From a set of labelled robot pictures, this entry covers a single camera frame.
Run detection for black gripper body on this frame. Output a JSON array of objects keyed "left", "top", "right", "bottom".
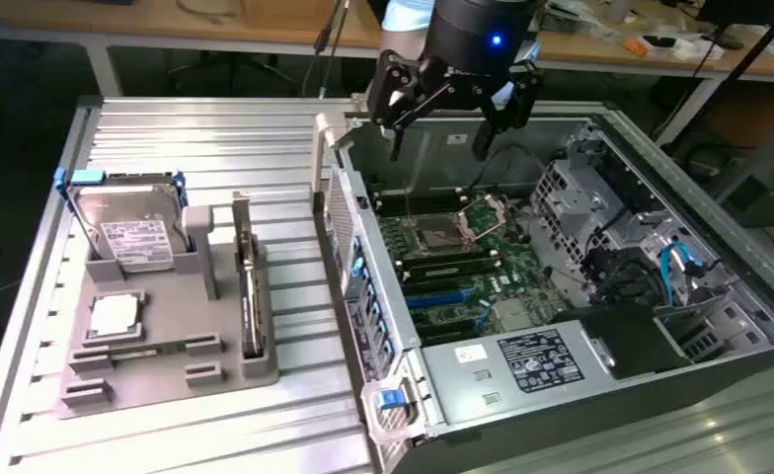
[{"left": 423, "top": 0, "right": 534, "bottom": 112}]

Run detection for black graphics card metal bracket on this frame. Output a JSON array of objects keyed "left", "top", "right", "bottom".
[{"left": 230, "top": 191, "right": 271, "bottom": 360}]

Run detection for metal disk bay cage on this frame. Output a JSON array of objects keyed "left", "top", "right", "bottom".
[{"left": 528, "top": 157, "right": 632, "bottom": 261}]

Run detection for black chair base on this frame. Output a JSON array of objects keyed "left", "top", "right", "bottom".
[{"left": 164, "top": 48, "right": 299, "bottom": 96}]

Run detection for metal socket cover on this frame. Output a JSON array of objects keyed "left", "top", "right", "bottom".
[{"left": 455, "top": 192, "right": 518, "bottom": 244}]

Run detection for small white parts box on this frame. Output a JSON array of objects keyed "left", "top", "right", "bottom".
[{"left": 642, "top": 33, "right": 702, "bottom": 60}]

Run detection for CPU socket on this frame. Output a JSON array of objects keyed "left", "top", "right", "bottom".
[{"left": 414, "top": 216, "right": 475, "bottom": 250}]

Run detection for black installed RAM stick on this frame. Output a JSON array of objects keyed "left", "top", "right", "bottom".
[{"left": 400, "top": 250, "right": 500, "bottom": 283}]

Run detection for green motherboard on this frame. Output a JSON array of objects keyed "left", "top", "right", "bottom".
[{"left": 371, "top": 187, "right": 594, "bottom": 348}]

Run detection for wooden desk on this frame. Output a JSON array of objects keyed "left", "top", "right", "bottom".
[{"left": 0, "top": 0, "right": 774, "bottom": 84}]

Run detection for black tripod pole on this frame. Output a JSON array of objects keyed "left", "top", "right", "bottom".
[{"left": 648, "top": 14, "right": 774, "bottom": 144}]

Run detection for dark floor cabinet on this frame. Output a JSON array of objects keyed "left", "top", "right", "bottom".
[{"left": 718, "top": 157, "right": 774, "bottom": 229}]

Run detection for blue expansion slot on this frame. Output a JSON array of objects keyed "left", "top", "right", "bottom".
[{"left": 403, "top": 290, "right": 472, "bottom": 311}]

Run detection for small silver chipset heatsink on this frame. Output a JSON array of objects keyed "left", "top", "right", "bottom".
[{"left": 491, "top": 300, "right": 540, "bottom": 336}]

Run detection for hard disk blue carrier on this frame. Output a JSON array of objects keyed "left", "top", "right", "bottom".
[{"left": 54, "top": 167, "right": 191, "bottom": 274}]

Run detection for blue card retainer clips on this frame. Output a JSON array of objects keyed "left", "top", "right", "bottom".
[{"left": 347, "top": 235, "right": 396, "bottom": 359}]

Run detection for black plastic shroud box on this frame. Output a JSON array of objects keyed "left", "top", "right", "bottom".
[{"left": 548, "top": 303, "right": 692, "bottom": 380}]

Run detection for grey power supply unit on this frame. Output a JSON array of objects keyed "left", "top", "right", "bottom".
[{"left": 416, "top": 320, "right": 619, "bottom": 430}]

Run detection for silver CPU chip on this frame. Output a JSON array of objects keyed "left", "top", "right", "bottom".
[{"left": 88, "top": 294, "right": 147, "bottom": 338}]

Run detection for blue case latch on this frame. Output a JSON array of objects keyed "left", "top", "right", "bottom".
[{"left": 372, "top": 388, "right": 406, "bottom": 411}]

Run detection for green RAM stick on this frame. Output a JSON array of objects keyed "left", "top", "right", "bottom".
[{"left": 104, "top": 340, "right": 191, "bottom": 356}]

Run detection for open black PC case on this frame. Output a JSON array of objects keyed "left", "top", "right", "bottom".
[{"left": 306, "top": 111, "right": 774, "bottom": 474}]

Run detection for grey plastic parts rack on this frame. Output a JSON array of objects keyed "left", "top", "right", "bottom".
[{"left": 54, "top": 204, "right": 280, "bottom": 421}]

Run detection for thin hanging cable with plug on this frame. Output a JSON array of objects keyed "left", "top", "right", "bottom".
[{"left": 300, "top": 0, "right": 351, "bottom": 103}]

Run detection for blue disk wire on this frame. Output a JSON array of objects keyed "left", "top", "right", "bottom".
[{"left": 654, "top": 235, "right": 699, "bottom": 311}]

